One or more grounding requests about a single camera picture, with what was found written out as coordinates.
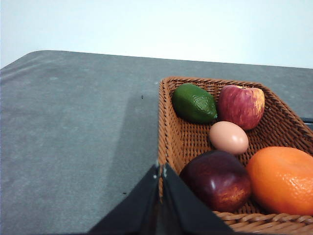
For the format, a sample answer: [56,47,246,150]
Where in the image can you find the red yellow apple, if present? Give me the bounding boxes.
[217,85,265,130]

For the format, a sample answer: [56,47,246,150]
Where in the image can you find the dark red plum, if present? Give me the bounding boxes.
[180,151,251,212]

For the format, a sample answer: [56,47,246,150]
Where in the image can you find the orange mandarin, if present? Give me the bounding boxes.
[246,146,313,215]

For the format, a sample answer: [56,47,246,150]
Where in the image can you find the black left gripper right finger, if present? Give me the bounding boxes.
[160,163,235,235]

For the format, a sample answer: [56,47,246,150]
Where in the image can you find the brown egg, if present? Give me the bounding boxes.
[209,121,249,155]

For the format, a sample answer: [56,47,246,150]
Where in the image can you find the green lime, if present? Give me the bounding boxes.
[172,83,218,123]

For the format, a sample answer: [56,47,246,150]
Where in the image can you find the brown woven wicker basket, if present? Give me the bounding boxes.
[157,77,313,235]

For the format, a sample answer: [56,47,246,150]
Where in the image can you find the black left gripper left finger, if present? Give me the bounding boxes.
[88,164,159,235]

